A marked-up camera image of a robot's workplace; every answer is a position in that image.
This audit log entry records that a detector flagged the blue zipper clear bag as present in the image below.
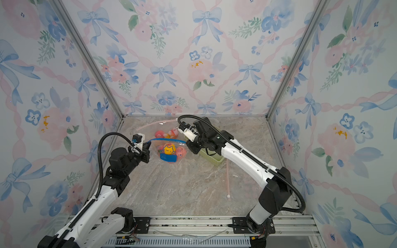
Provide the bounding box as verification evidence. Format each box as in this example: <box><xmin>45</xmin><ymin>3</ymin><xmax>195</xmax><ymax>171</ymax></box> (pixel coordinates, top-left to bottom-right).
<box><xmin>150</xmin><ymin>138</ymin><xmax>189</xmax><ymax>164</ymax></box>

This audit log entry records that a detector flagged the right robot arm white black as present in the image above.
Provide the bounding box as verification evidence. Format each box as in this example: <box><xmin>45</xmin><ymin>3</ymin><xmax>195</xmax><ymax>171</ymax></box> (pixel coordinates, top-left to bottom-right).
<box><xmin>178</xmin><ymin>115</ymin><xmax>293</xmax><ymax>234</ymax></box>

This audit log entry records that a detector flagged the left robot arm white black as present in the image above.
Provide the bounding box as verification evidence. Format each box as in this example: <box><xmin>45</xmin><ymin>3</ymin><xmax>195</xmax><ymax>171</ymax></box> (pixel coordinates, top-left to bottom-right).
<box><xmin>38</xmin><ymin>143</ymin><xmax>150</xmax><ymax>248</ymax></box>

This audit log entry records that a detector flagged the light green plastic basket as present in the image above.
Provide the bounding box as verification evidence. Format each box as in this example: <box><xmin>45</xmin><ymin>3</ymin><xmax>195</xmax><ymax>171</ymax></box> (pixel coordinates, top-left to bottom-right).
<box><xmin>198</xmin><ymin>149</ymin><xmax>225</xmax><ymax>166</ymax></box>

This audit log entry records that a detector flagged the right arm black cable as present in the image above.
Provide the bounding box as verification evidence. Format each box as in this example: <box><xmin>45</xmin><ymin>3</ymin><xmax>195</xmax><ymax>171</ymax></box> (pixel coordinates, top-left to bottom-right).
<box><xmin>177</xmin><ymin>114</ymin><xmax>307</xmax><ymax>214</ymax></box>

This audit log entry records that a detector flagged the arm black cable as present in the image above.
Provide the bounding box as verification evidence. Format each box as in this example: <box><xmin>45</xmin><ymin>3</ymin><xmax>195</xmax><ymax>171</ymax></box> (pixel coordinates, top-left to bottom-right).
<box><xmin>40</xmin><ymin>132</ymin><xmax>137</xmax><ymax>248</ymax></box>
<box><xmin>177</xmin><ymin>114</ymin><xmax>307</xmax><ymax>214</ymax></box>

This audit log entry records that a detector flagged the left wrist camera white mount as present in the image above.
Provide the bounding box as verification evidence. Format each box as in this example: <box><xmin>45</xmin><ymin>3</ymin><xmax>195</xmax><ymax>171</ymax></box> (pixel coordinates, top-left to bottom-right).
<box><xmin>131</xmin><ymin>133</ymin><xmax>145</xmax><ymax>155</ymax></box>

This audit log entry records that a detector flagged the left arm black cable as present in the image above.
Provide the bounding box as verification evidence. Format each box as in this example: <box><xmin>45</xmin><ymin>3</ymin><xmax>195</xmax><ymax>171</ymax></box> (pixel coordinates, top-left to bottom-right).
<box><xmin>40</xmin><ymin>132</ymin><xmax>137</xmax><ymax>248</ymax></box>

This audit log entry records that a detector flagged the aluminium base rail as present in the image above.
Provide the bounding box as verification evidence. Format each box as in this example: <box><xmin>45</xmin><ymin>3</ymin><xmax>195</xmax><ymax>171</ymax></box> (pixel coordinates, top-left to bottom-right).
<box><xmin>55</xmin><ymin>214</ymin><xmax>326</xmax><ymax>248</ymax></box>

